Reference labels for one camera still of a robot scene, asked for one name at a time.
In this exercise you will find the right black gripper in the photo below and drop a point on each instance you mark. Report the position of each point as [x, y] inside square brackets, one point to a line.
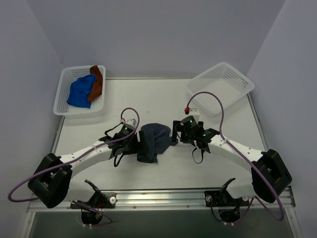
[176, 131]

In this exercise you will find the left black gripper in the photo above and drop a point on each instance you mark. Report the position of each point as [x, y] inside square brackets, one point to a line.
[139, 141]

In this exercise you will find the dark navy towel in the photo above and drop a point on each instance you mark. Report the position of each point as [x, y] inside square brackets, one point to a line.
[157, 138]

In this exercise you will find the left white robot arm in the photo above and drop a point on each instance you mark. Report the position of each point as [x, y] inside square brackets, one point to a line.
[53, 183]

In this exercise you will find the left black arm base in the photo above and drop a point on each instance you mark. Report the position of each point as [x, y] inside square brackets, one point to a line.
[91, 210]

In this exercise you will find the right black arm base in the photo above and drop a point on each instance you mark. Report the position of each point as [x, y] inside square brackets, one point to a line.
[223, 207]

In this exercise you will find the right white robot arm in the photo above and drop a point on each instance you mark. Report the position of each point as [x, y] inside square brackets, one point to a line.
[268, 176]

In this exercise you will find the right white plastic basket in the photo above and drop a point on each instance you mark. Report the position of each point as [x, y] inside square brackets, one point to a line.
[223, 80]

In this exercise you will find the white plastic basket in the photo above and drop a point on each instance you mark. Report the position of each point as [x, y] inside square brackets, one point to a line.
[62, 108]
[223, 80]

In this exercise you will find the brown towel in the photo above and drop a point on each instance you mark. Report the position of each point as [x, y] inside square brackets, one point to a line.
[98, 84]

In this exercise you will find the bright blue towel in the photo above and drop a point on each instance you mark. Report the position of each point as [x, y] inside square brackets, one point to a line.
[80, 90]

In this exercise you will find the left white plastic basket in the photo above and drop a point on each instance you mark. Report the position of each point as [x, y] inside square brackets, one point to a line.
[62, 108]

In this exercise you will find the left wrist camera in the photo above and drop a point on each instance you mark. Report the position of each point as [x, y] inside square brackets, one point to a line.
[129, 124]

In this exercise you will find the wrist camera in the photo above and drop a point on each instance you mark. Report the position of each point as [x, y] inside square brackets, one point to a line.
[192, 112]
[129, 124]

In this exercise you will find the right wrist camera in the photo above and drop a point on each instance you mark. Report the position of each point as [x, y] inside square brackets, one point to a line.
[192, 112]

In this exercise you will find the aluminium front rail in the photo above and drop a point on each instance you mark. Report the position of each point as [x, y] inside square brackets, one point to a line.
[142, 200]

